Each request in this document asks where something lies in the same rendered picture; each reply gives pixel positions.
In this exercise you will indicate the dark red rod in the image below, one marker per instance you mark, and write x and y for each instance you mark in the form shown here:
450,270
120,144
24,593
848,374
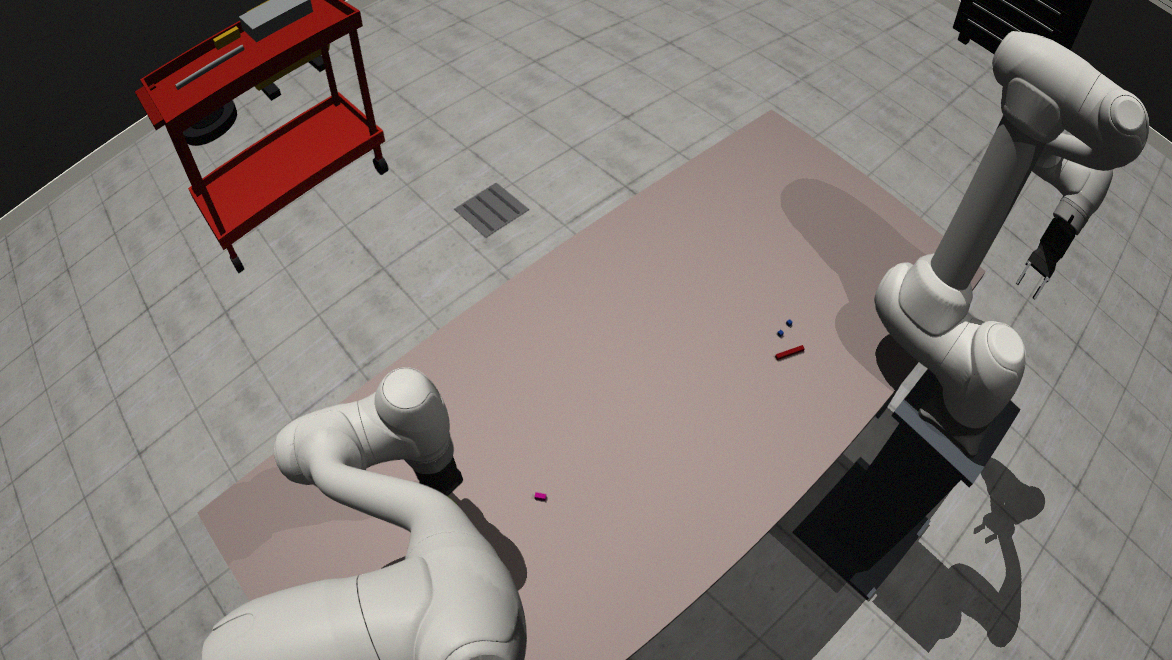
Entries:
789,352

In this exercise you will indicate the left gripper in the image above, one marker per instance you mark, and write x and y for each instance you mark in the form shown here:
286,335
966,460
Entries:
443,477

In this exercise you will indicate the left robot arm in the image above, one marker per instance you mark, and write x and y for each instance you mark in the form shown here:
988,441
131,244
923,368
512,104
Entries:
455,600

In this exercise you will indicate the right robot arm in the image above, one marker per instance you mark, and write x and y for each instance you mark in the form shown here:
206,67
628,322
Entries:
925,306

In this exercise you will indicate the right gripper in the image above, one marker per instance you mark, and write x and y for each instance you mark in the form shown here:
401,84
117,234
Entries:
1056,240

